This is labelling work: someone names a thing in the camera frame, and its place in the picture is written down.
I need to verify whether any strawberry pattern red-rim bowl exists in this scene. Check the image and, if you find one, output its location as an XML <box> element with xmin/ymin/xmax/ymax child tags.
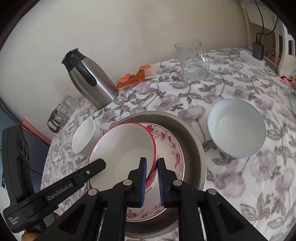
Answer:
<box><xmin>89</xmin><ymin>123</ymin><xmax>159</xmax><ymax>191</ymax></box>

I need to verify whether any white squarish ceramic bowl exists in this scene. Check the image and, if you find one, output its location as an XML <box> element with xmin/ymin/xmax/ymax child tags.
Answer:
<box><xmin>72</xmin><ymin>119</ymin><xmax>98</xmax><ymax>156</ymax></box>

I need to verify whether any pale blue-white round bowl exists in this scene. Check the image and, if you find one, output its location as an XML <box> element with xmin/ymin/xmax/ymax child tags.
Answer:
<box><xmin>207</xmin><ymin>98</ymin><xmax>266</xmax><ymax>158</ymax></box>

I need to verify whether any person's left hand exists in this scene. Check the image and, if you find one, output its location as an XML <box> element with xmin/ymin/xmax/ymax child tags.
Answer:
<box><xmin>21</xmin><ymin>212</ymin><xmax>59</xmax><ymax>241</ymax></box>

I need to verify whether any large stainless steel plate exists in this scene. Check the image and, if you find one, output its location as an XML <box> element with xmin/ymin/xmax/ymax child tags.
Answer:
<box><xmin>110</xmin><ymin>110</ymin><xmax>207</xmax><ymax>239</ymax></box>

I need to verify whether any floral grey white tablecloth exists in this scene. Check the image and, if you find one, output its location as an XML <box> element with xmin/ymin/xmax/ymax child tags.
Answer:
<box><xmin>41</xmin><ymin>49</ymin><xmax>295</xmax><ymax>240</ymax></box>

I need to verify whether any floral pink rimmed plate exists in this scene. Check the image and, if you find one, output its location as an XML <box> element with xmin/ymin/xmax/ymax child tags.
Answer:
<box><xmin>126</xmin><ymin>123</ymin><xmax>185</xmax><ymax>222</ymax></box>

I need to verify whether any small clear drinking glass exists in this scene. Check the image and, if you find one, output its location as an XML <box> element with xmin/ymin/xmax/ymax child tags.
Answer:
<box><xmin>56</xmin><ymin>103</ymin><xmax>74</xmax><ymax>122</ymax></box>

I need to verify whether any stainless steel thermos jug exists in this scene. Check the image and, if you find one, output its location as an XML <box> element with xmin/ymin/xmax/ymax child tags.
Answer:
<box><xmin>62</xmin><ymin>48</ymin><xmax>118</xmax><ymax>109</ymax></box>

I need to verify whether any orange snack packet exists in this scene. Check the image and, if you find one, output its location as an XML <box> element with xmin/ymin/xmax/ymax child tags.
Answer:
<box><xmin>135</xmin><ymin>63</ymin><xmax>160</xmax><ymax>80</ymax></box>
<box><xmin>115</xmin><ymin>73</ymin><xmax>139</xmax><ymax>89</ymax></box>

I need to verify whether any smartphone on stand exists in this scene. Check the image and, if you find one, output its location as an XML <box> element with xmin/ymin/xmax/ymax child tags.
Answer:
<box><xmin>289</xmin><ymin>89</ymin><xmax>296</xmax><ymax>115</ymax></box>

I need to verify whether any large clear glass mug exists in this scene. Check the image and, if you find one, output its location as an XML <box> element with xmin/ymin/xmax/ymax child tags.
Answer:
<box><xmin>175</xmin><ymin>39</ymin><xmax>209</xmax><ymax>80</ymax></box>

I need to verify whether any white power strip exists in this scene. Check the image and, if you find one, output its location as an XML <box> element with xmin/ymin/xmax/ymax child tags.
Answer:
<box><xmin>239</xmin><ymin>50</ymin><xmax>265</xmax><ymax>69</ymax></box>

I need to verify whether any black charger plug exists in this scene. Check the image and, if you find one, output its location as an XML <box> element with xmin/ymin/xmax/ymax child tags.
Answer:
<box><xmin>252</xmin><ymin>42</ymin><xmax>264</xmax><ymax>61</ymax></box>

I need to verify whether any white wooden chair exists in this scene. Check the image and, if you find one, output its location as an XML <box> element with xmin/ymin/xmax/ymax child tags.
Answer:
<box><xmin>240</xmin><ymin>1</ymin><xmax>295</xmax><ymax>77</ymax></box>

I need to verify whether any glass coffee pot black handle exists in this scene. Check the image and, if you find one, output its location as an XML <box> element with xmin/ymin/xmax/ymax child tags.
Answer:
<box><xmin>47</xmin><ymin>109</ymin><xmax>65</xmax><ymax>133</ymax></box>

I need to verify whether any black charger cable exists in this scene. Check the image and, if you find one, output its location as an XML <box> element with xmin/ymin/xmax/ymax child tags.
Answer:
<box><xmin>254</xmin><ymin>0</ymin><xmax>278</xmax><ymax>43</ymax></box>

